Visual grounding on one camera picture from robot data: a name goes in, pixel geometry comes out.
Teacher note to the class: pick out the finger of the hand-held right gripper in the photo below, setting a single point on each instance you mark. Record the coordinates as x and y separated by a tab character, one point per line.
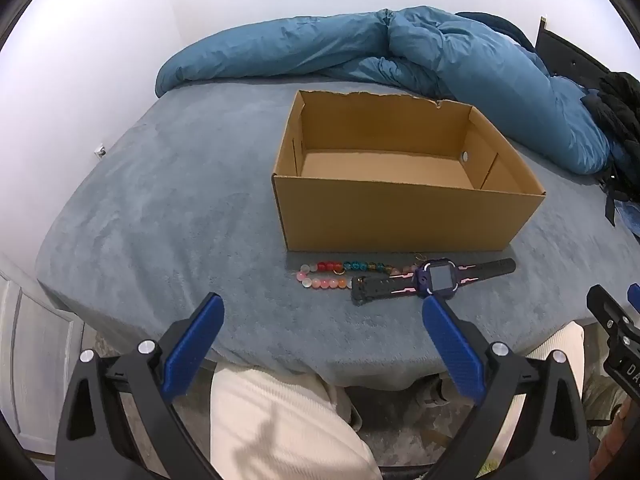
635	296
610	315

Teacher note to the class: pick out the white door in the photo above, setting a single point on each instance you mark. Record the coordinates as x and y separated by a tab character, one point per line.
35	360

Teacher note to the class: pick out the dark navy pillow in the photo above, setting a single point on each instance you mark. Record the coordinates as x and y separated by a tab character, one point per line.
495	25

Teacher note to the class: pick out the blue duvet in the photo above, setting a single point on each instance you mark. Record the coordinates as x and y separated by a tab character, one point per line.
425	55

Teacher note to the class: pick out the person's leg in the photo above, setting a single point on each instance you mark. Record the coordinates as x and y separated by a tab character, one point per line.
280	430
555	345

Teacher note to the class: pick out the white wall socket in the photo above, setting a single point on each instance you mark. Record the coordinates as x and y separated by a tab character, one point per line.
100	151

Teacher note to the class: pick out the person's left leg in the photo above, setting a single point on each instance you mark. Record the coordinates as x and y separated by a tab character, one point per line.
280	430

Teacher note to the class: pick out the black headboard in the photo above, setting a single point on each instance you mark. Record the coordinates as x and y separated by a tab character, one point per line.
565	55

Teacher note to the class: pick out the black clothing pile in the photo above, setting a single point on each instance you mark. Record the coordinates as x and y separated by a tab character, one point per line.
617	110

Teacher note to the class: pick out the light blue cloth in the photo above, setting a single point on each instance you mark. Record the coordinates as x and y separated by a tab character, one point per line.
631	217

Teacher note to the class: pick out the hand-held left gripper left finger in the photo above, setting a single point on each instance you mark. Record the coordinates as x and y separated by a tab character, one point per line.
192	345

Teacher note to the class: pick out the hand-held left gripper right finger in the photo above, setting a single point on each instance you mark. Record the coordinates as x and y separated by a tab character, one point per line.
452	347

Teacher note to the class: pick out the person's right leg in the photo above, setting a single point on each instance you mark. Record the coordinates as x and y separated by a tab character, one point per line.
555	345

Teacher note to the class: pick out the brown cardboard box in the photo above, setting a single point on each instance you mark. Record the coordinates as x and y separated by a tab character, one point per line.
400	215

